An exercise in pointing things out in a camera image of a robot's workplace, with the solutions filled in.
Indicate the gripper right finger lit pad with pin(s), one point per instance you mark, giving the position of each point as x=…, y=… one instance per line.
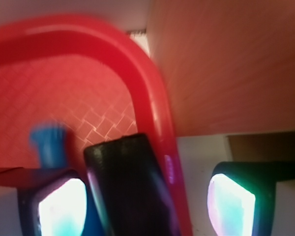
x=252, y=198

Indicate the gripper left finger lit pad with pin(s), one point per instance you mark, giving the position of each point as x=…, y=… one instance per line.
x=42, y=202

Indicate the black box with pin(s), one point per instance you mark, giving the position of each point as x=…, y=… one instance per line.
x=128, y=188

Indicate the brown cardboard panel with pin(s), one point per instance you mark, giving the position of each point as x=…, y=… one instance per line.
x=269, y=156

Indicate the blue toy bottle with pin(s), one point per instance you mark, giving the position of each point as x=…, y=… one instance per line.
x=51, y=144

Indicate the wooden board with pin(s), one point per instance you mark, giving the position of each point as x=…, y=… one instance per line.
x=228, y=65

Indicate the red plastic tray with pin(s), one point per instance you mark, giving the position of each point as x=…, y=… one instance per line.
x=92, y=78

